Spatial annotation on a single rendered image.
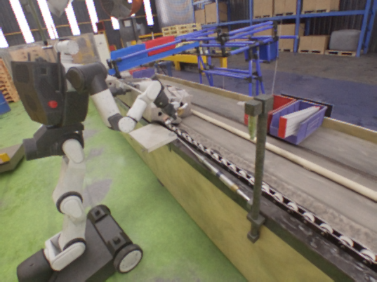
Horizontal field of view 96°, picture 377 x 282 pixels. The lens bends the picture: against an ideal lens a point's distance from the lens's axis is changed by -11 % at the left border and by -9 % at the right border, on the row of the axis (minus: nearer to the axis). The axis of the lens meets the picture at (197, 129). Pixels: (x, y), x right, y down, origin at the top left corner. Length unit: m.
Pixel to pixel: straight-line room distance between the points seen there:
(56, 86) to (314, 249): 1.19
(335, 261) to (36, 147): 1.29
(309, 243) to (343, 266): 0.10
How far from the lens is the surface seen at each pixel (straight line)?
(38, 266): 1.57
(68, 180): 1.28
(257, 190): 0.67
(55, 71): 1.04
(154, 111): 1.32
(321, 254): 0.75
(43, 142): 1.15
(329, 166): 1.10
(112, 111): 0.95
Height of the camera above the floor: 1.39
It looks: 28 degrees down
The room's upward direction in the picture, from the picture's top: 7 degrees counter-clockwise
